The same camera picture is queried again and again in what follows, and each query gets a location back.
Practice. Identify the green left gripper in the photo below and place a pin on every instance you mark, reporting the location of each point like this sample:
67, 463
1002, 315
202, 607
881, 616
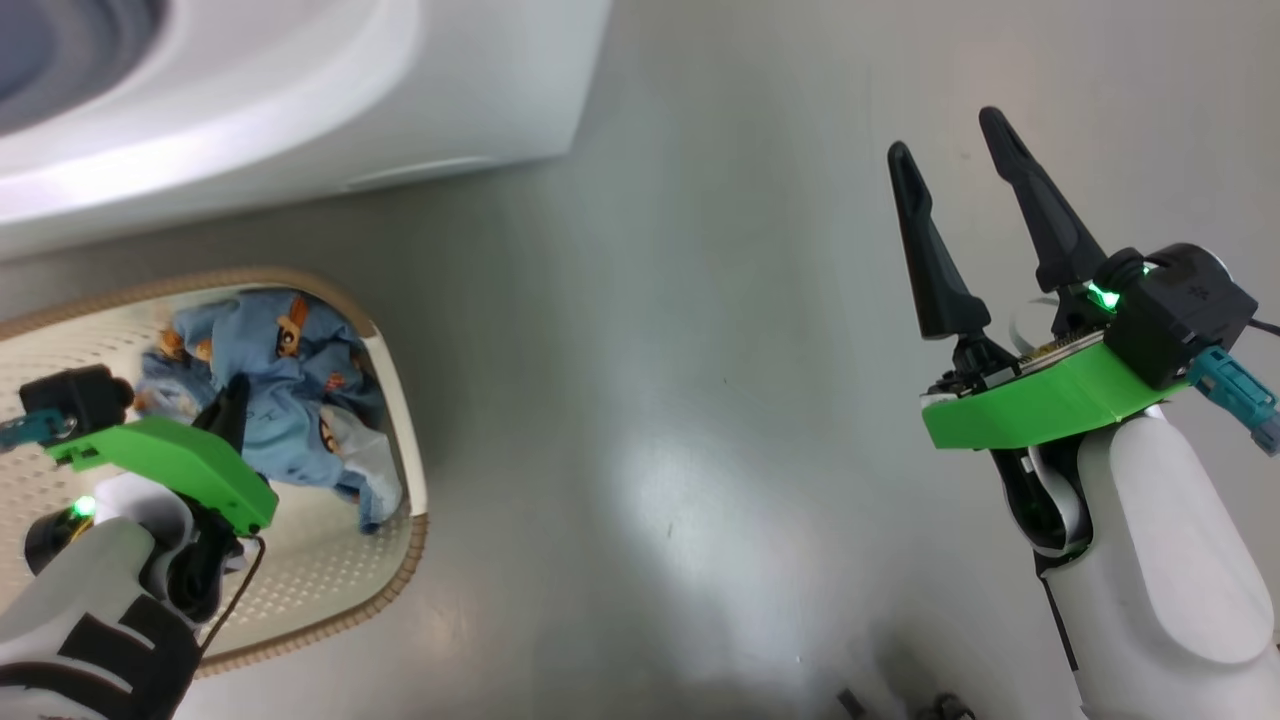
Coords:
190, 460

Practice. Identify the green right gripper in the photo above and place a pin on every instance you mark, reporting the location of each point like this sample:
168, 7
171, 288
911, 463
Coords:
1040, 405

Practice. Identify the blue fox print garment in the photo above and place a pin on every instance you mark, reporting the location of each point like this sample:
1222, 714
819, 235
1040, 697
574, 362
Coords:
290, 410

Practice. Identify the dark robot base part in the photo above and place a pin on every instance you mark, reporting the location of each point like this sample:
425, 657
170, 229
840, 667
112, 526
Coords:
945, 710

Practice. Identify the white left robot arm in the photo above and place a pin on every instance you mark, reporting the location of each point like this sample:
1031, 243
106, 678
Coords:
90, 620

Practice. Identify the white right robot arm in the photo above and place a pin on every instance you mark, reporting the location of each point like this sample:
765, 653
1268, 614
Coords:
1160, 580

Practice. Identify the cream perforated laundry basket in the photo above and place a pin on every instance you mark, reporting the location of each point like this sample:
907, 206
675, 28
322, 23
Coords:
320, 580

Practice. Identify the white front-loading washing machine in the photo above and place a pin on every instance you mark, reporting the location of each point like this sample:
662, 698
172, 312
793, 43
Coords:
300, 110

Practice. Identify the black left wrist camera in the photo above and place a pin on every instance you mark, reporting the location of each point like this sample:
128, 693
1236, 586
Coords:
75, 395

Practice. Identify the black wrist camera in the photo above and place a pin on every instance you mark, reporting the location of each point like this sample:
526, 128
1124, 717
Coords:
1180, 310
75, 395

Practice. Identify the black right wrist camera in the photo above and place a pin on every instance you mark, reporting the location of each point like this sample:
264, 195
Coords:
1180, 310

